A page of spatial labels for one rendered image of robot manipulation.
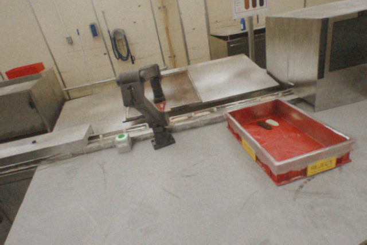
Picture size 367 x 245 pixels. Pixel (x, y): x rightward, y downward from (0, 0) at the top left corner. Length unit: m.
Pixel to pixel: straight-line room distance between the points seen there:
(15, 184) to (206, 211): 1.14
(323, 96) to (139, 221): 1.07
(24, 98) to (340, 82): 3.66
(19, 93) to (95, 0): 2.26
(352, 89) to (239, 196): 0.90
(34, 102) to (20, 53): 1.92
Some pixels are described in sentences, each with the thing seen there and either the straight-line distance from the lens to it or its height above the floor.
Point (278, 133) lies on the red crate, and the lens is 1.18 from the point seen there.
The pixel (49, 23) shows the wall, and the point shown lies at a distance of 5.24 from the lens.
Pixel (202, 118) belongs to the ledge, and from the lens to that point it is 1.28.
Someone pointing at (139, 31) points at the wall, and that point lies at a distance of 4.90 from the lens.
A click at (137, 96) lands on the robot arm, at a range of 0.81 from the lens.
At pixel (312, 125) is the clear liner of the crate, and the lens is 1.13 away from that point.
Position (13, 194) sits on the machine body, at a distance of 1.68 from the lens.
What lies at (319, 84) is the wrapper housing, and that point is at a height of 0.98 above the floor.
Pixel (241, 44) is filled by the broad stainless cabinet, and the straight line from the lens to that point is 3.10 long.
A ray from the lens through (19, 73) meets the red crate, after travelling 4.73.
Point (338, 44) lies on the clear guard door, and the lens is 1.33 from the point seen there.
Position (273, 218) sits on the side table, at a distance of 0.82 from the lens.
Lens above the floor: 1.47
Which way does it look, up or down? 24 degrees down
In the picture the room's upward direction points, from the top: 11 degrees counter-clockwise
